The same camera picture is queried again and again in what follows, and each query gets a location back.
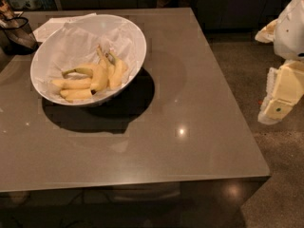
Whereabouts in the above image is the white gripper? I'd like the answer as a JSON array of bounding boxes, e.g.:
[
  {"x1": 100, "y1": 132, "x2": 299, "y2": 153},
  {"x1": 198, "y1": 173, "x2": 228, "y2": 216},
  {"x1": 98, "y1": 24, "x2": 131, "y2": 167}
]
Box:
[{"x1": 255, "y1": 0, "x2": 304, "y2": 125}]

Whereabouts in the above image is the white bowl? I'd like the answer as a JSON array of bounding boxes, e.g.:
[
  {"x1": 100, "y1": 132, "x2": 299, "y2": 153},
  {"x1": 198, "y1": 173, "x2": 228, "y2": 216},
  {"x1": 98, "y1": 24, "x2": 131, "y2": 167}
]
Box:
[{"x1": 29, "y1": 13, "x2": 148, "y2": 108}]

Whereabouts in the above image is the black wire basket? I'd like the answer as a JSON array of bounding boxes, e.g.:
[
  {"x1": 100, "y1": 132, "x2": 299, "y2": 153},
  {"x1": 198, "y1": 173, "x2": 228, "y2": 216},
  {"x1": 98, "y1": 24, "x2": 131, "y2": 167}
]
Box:
[{"x1": 0, "y1": 17, "x2": 39, "y2": 55}]

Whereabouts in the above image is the yellow banana lowest front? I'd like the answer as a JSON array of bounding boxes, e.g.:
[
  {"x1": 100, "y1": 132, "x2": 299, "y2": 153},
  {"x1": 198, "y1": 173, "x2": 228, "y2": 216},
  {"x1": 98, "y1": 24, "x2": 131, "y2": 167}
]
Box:
[{"x1": 60, "y1": 88, "x2": 92, "y2": 102}]

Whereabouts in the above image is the curved banana with green stem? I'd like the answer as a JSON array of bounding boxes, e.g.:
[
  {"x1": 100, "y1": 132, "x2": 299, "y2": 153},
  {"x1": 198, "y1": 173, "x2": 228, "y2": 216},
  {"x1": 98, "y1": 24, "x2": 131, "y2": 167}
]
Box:
[{"x1": 62, "y1": 64, "x2": 108, "y2": 92}]

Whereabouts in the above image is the yellow banana front left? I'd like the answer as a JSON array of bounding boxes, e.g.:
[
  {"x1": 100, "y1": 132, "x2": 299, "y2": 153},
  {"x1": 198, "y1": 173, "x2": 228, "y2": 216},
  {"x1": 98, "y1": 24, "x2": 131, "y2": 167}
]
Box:
[{"x1": 51, "y1": 78, "x2": 91, "y2": 89}]

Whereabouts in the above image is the yellow banana middle back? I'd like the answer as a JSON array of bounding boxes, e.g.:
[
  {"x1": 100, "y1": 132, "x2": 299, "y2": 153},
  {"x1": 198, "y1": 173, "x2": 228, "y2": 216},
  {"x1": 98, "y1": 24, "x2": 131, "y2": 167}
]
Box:
[{"x1": 97, "y1": 47, "x2": 114, "y2": 77}]

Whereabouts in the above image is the white paper sheet on table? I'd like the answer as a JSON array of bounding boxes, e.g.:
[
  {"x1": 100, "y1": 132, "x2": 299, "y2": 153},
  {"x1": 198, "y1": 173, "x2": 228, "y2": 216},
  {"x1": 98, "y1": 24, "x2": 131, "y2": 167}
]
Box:
[{"x1": 33, "y1": 13, "x2": 95, "y2": 43}]

